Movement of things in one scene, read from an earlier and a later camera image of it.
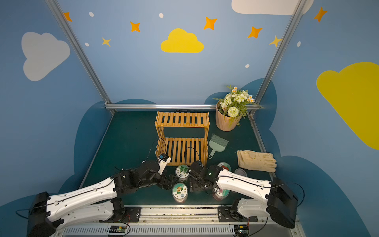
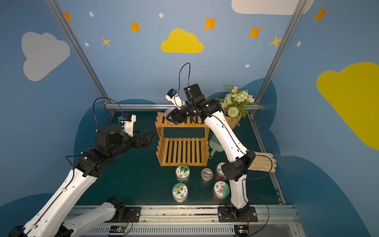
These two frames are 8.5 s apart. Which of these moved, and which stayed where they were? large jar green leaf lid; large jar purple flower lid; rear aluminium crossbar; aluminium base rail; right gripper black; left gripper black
Moved: left gripper black; right gripper black
Stayed: aluminium base rail; rear aluminium crossbar; large jar purple flower lid; large jar green leaf lid
